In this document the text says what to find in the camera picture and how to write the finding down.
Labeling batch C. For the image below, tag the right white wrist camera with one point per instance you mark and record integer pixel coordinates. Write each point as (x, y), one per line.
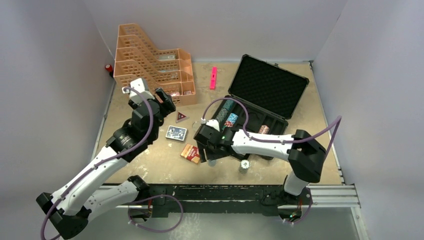
(211, 123)

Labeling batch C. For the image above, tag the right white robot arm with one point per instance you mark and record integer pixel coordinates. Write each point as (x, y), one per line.
(305, 155)

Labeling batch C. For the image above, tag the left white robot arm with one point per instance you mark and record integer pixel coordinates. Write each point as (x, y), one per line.
(72, 207)

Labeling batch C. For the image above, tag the white poker chip stack front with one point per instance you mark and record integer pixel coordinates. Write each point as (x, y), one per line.
(244, 166)

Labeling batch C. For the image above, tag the red emergency button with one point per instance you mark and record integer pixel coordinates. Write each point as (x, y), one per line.
(109, 68)

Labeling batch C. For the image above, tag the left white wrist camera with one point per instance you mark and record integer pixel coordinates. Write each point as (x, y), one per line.
(138, 91)

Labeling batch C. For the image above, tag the orange plastic file organizer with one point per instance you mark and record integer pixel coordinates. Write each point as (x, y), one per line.
(136, 56)

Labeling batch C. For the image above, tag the black poker chip case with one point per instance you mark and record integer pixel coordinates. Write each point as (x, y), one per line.
(264, 94)

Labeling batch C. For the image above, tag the green poker chip row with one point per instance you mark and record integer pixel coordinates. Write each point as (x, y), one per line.
(224, 110)

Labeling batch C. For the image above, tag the red playing card deck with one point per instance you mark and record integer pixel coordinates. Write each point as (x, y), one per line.
(191, 153)

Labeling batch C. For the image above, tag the black metal base rail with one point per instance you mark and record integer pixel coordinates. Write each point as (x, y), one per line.
(267, 200)

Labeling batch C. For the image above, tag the clear round disc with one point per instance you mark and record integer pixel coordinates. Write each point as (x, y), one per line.
(196, 125)

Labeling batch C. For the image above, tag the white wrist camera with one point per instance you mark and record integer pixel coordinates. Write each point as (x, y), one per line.
(211, 123)
(138, 91)

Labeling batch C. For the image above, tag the red triangular dealer token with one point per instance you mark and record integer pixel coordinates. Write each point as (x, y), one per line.
(181, 117)

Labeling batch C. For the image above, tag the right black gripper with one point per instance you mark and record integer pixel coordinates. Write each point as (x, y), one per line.
(210, 155)

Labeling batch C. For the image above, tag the pink marker pen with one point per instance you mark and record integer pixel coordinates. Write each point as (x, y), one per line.
(213, 78)

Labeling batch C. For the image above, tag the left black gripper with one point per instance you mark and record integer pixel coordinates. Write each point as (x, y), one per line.
(167, 107)

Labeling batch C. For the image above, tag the blue playing card deck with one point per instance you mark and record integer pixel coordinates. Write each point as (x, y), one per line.
(176, 133)

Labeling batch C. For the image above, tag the blue red chip row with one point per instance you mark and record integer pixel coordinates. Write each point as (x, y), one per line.
(231, 120)

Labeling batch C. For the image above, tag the white poker chip stack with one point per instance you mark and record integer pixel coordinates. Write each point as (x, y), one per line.
(244, 166)
(212, 163)

